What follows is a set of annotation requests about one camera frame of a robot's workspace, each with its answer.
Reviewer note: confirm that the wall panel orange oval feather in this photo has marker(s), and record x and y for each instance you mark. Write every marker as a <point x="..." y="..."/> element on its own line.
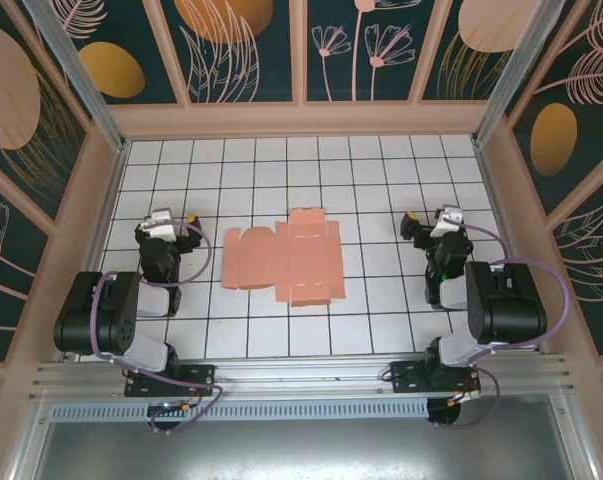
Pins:
<point x="111" y="70"/>

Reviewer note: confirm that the aluminium corner post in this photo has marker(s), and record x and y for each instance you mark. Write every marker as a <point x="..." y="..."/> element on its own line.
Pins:
<point x="513" y="70"/>
<point x="83" y="80"/>

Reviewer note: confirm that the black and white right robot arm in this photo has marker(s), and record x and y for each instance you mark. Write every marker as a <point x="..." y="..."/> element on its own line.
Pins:
<point x="506" y="310"/>

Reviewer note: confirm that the grey metal sheet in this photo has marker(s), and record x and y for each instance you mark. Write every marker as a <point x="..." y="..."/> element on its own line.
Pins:
<point x="301" y="450"/>

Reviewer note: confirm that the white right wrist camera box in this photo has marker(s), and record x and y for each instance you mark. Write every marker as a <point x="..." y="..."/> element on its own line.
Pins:
<point x="441" y="230"/>

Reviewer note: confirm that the aluminium mounting rail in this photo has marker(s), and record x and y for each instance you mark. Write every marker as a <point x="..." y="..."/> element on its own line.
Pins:
<point x="301" y="372"/>

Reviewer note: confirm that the wall panel pink circle gold feathers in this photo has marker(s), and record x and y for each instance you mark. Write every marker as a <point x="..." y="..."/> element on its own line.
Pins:
<point x="481" y="25"/>

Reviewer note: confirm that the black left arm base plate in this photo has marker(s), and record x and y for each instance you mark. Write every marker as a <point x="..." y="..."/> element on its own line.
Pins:
<point x="201" y="375"/>

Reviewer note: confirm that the wall panel single flower outline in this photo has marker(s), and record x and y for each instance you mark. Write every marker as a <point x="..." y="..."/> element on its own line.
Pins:
<point x="1" y="250"/>

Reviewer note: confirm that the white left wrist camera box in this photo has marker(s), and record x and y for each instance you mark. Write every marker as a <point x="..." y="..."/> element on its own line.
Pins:
<point x="161" y="231"/>

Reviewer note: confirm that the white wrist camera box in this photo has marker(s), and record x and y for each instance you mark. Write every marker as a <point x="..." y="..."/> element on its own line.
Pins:
<point x="161" y="231"/>
<point x="441" y="230"/>

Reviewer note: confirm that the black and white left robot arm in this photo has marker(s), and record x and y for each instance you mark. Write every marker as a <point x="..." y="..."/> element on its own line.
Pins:
<point x="76" y="320"/>

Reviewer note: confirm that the wall panel orange circle leaves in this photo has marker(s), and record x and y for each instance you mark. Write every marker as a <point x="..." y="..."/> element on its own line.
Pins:
<point x="221" y="20"/>

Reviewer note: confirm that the wall panel orange oval fern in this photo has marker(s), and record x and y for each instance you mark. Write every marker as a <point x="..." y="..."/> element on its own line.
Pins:
<point x="556" y="140"/>

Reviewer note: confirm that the wall panel pink feather outlines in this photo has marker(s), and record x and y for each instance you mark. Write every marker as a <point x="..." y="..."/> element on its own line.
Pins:
<point x="596" y="260"/>

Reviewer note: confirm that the wall panel pink flowers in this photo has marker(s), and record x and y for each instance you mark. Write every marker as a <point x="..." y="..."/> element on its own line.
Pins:
<point x="361" y="75"/>

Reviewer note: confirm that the pink paper box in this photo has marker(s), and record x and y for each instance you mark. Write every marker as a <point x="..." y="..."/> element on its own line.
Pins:
<point x="281" y="260"/>

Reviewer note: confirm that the wall panel large pink circle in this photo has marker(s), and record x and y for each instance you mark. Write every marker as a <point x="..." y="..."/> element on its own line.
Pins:
<point x="11" y="100"/>

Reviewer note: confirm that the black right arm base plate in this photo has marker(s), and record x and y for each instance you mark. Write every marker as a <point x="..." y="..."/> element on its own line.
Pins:
<point x="406" y="377"/>

